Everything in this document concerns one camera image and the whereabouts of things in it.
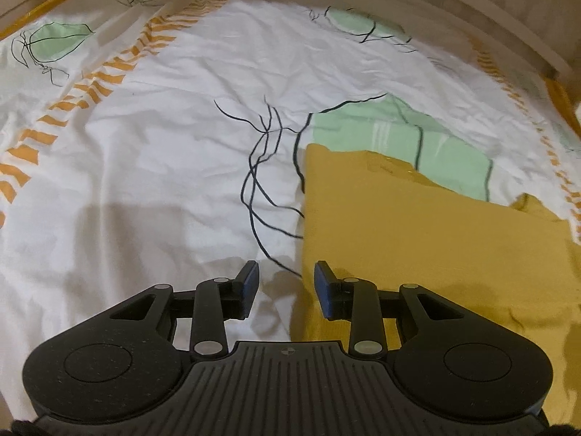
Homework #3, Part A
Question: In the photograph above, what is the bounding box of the white patterned bed sheet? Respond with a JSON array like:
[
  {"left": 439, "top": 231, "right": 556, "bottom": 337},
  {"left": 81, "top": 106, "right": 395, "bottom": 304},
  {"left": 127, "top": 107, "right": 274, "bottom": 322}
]
[{"left": 1, "top": 0, "right": 580, "bottom": 418}]

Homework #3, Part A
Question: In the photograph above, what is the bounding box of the mustard yellow knit sweater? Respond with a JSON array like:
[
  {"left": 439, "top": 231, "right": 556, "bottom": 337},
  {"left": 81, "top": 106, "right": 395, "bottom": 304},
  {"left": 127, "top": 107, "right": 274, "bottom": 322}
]
[{"left": 290, "top": 144, "right": 580, "bottom": 425}]

